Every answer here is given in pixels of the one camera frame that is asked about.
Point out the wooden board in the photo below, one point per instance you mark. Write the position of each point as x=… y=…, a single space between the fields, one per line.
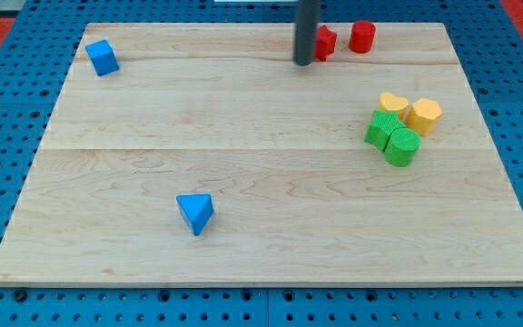
x=299 y=199

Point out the blue triangle block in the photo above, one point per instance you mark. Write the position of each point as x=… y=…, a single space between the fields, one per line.
x=196 y=210

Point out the green star block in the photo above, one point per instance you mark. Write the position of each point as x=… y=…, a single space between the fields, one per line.
x=381 y=126

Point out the red star block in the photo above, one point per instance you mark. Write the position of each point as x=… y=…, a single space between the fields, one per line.
x=325 y=43

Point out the yellow heart block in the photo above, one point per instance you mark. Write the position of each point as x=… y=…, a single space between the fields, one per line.
x=389 y=102

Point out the green cylinder block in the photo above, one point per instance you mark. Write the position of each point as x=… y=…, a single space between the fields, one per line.
x=402 y=146

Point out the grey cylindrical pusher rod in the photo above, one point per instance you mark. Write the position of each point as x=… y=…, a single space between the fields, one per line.
x=306 y=23

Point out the red cylinder block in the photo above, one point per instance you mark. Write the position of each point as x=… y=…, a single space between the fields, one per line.
x=362 y=36

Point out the yellow hexagon block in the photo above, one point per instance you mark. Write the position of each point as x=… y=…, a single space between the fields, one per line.
x=424 y=116

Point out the blue cube block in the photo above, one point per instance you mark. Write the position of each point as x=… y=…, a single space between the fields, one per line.
x=102 y=57

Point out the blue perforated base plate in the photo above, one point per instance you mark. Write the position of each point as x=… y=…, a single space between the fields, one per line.
x=35 y=57

